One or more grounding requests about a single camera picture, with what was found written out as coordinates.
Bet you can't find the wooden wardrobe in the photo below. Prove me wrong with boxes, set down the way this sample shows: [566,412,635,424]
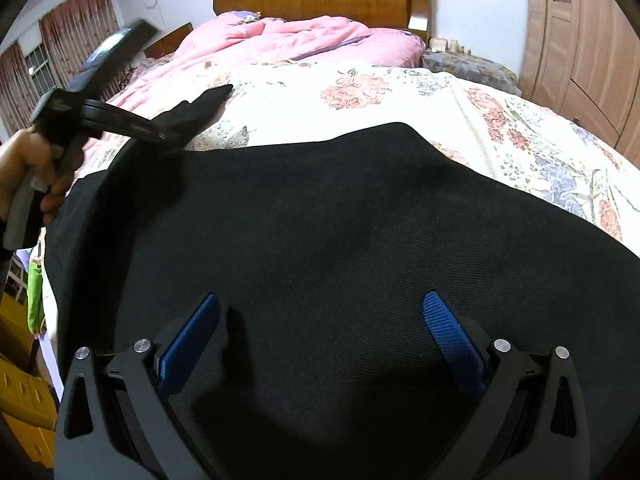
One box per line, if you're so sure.
[517,0,640,150]

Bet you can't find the pink quilt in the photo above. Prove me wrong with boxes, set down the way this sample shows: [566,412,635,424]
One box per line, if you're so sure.
[82,10,427,161]

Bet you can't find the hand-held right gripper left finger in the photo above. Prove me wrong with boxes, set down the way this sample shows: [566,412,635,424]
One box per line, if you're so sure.
[54,293,221,480]

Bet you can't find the black pants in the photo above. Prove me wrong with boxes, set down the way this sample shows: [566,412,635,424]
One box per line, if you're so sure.
[42,85,640,480]

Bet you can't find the green bag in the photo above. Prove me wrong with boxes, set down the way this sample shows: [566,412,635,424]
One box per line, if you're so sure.
[26,254,47,335]

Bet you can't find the floral bed sheet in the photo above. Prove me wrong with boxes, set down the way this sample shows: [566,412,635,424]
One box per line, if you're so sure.
[75,60,640,253]

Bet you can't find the dark wooden nightstand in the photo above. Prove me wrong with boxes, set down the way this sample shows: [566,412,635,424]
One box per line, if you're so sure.
[144,22,194,59]

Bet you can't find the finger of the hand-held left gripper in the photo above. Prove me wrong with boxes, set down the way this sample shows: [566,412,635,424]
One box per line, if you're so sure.
[82,100,169,149]

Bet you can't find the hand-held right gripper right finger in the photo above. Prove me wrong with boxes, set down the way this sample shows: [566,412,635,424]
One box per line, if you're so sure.
[423,290,592,480]

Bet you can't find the red patterned curtain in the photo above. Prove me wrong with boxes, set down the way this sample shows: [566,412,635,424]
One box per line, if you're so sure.
[0,41,40,136]
[39,0,122,88]

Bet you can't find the person's left hand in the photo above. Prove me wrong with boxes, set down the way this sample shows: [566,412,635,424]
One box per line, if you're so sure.
[0,127,85,227]

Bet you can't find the barred window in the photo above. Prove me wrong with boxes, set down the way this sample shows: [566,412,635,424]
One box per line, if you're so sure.
[24,44,60,97]

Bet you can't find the yellow plastic crate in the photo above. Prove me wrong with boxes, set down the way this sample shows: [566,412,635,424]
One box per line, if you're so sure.
[0,287,60,468]

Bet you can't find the small bottles on bedside table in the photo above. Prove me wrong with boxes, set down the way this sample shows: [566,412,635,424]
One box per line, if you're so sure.
[429,36,477,56]

